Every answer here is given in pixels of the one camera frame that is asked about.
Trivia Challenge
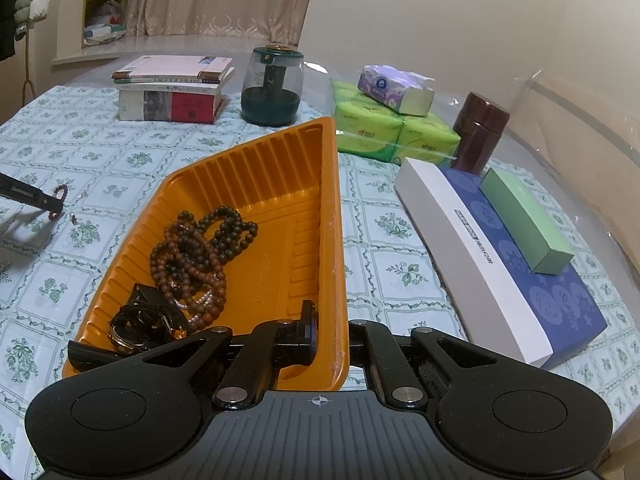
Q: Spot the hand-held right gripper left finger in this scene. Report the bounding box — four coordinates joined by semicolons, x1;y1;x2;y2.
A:
131;300;321;410

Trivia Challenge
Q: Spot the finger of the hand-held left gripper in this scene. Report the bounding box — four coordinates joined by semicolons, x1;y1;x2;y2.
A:
0;174;65;215

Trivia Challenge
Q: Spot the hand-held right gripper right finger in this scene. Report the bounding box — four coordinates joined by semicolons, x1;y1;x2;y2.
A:
349;319;501;408

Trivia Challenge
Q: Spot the red bead bracelet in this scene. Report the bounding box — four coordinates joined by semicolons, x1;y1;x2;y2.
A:
47;185;69;222

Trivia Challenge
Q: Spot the white pearl bracelet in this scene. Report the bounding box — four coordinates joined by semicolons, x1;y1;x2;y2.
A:
175;290;213;313

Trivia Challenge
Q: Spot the orange plastic tray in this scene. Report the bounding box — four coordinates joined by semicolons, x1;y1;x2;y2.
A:
61;116;351;392

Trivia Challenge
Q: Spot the black wristwatch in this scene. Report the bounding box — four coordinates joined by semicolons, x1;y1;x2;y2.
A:
67;284;188;368

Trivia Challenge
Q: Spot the black cord bracelet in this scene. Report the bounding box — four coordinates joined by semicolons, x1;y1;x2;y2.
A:
140;302;190;343

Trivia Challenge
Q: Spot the brown bead necklace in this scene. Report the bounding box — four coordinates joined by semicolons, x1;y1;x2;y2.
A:
149;220;228;333

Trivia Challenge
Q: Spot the wooden coat stand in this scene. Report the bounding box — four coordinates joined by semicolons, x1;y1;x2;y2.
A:
20;20;38;106

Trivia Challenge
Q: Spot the blue and white flat box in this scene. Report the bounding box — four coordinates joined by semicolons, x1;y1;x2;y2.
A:
394;156;608;372

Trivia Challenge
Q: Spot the white plastic bag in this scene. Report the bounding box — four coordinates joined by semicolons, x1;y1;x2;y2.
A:
82;0;126;47

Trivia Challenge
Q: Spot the thick red and white book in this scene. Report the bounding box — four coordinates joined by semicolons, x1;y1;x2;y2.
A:
118;80;227;125

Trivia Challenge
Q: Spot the black jacket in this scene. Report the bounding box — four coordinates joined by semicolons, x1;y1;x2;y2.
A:
0;0;31;61

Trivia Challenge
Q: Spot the pink cover book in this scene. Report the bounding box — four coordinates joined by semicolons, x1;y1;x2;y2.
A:
111;55;235;83

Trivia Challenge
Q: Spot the white window ledge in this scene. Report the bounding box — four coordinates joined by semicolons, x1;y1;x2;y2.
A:
50;34;306;66

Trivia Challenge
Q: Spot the small green box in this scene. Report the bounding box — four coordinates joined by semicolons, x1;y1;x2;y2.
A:
479;167;575;276

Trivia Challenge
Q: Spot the thin green-edged book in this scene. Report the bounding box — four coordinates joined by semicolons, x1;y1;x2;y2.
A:
114;67;236;86

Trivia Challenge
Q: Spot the green tissue multipack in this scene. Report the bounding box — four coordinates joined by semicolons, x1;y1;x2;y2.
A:
331;78;462;166

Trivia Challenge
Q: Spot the maroon thermos cup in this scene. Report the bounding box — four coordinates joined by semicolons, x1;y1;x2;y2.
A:
450;91;510;177

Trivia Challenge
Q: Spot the dark green glass jar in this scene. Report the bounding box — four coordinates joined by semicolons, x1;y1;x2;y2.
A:
240;46;306;126

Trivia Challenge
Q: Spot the purple tissue pack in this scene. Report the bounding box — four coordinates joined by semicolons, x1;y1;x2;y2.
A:
358;64;436;117

